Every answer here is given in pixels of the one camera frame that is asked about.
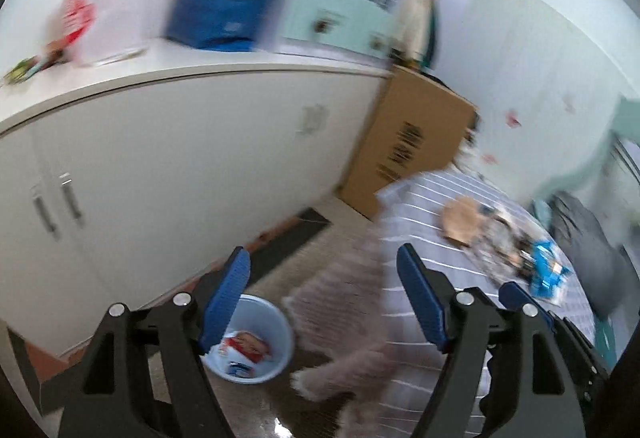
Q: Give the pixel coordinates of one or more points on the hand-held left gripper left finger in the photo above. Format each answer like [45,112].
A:
[227,298]

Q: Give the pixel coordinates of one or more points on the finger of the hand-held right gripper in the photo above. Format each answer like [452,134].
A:
[512,293]

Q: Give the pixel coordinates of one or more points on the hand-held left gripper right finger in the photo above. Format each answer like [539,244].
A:
[422,298]

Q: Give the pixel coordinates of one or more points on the red snack bag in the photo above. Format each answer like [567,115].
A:
[247,345]

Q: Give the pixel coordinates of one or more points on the light blue plastic bucket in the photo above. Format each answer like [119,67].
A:
[280,328]

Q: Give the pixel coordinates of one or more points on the small blue packet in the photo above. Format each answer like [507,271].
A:
[240,369]

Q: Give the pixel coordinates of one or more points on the brown paper packet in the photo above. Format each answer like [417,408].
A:
[462,218]

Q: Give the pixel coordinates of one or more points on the teal fish print bedsheet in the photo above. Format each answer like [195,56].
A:
[610,335]

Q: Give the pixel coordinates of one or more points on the dark crumpled wrappers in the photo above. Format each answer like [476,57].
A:
[500,248]

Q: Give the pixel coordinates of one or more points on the grey checked tablecloth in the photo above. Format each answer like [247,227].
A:
[435,228]

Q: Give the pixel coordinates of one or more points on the grey quilt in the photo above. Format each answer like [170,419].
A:
[590,238]

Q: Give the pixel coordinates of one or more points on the pink flower sticker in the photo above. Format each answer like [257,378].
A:
[487,158]

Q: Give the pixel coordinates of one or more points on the cream low cabinet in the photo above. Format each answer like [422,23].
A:
[175,143]

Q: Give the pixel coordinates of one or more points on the pink butterfly sticker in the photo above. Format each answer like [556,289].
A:
[512,118]

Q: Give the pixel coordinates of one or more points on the large cardboard box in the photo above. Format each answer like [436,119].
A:
[415,118]

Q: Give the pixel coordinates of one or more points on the white wardrobe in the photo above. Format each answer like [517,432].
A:
[525,43]

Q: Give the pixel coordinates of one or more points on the dark hanging jackets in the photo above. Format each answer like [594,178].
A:
[436,38]

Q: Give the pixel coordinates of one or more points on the blue woven bag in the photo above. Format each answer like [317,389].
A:
[215,13]

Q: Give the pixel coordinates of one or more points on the teal two-drawer unit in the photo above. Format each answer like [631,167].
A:
[340,8]

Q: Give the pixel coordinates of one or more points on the small brown trinket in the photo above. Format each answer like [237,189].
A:
[52,50]

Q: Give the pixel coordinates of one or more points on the small green trinket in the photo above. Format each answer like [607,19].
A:
[17,70]

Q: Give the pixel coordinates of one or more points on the teal bunk bed frame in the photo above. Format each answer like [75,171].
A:
[625,118]

